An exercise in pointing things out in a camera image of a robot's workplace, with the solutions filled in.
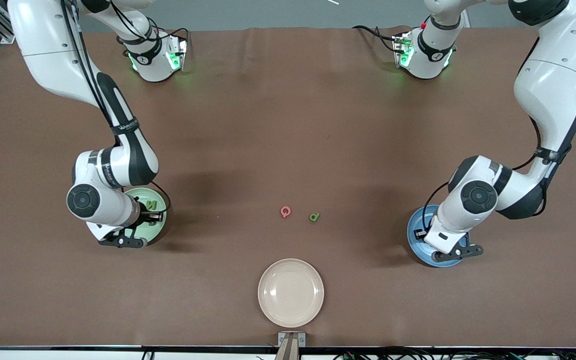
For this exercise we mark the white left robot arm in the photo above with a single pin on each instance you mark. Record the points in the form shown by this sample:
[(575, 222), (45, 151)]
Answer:
[(548, 85)]

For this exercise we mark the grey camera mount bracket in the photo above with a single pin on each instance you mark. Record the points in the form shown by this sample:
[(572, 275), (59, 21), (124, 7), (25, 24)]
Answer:
[(283, 340)]

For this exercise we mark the light green plate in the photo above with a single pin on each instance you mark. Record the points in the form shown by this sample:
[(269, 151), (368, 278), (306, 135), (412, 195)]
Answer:
[(158, 230)]

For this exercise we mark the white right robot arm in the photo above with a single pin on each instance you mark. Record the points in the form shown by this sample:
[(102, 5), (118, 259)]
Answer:
[(53, 50)]

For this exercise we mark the red foam letter Q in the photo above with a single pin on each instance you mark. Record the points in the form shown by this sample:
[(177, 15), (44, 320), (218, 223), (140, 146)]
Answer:
[(282, 212)]

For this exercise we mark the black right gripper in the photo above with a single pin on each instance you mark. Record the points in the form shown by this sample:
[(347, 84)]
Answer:
[(146, 216)]

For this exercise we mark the blue plate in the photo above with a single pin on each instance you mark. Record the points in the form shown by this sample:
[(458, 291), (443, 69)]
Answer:
[(417, 250)]

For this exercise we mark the brown table cover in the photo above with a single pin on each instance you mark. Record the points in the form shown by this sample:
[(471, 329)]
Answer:
[(268, 125)]

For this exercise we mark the green foam letter N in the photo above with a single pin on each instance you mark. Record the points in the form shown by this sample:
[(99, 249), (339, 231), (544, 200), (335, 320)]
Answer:
[(151, 205)]

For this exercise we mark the beige plate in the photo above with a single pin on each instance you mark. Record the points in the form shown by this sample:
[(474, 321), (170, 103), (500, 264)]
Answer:
[(290, 292)]

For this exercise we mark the green foam letter p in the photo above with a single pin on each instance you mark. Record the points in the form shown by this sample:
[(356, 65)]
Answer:
[(317, 215)]

